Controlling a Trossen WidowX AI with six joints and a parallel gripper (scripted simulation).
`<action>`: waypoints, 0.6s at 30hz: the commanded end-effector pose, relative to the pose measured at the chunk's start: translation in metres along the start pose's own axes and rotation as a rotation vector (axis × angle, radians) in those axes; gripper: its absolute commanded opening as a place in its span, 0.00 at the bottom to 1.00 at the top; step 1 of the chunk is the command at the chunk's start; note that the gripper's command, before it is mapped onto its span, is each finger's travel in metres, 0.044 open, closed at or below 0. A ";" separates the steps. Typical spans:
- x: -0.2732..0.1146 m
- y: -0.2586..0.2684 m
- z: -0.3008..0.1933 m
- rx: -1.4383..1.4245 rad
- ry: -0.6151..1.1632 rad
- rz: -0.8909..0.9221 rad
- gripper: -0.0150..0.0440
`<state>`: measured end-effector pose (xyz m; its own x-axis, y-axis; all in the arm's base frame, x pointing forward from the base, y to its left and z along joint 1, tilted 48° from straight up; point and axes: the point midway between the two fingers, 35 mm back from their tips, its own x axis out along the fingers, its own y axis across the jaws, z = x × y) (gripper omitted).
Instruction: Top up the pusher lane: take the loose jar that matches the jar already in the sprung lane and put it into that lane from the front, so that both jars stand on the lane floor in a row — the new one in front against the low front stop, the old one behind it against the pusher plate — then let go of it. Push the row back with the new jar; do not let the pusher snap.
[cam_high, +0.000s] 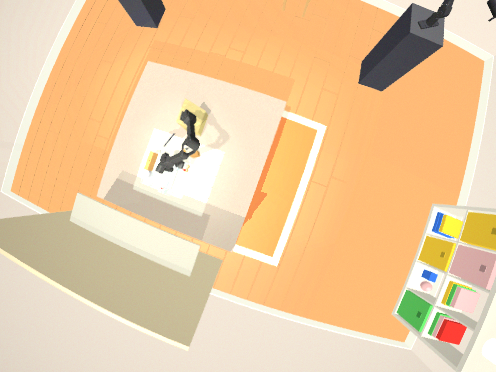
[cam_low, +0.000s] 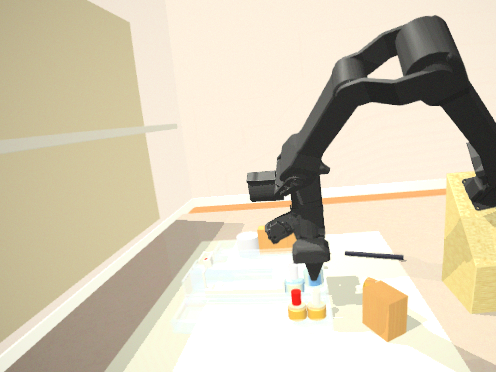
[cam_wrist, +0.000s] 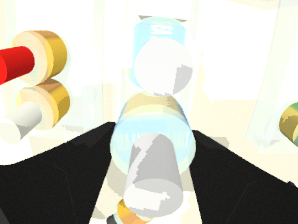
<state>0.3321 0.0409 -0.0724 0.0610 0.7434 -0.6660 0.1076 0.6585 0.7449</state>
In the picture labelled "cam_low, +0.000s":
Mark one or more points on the dark grey rod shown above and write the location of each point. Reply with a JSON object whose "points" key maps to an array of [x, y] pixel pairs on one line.
{"points": [[374, 255]]}

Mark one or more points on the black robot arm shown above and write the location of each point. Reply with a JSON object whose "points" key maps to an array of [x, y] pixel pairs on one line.
{"points": [[433, 72]]}

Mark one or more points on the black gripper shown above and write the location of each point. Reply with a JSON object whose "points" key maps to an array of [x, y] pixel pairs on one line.
{"points": [[311, 248]]}

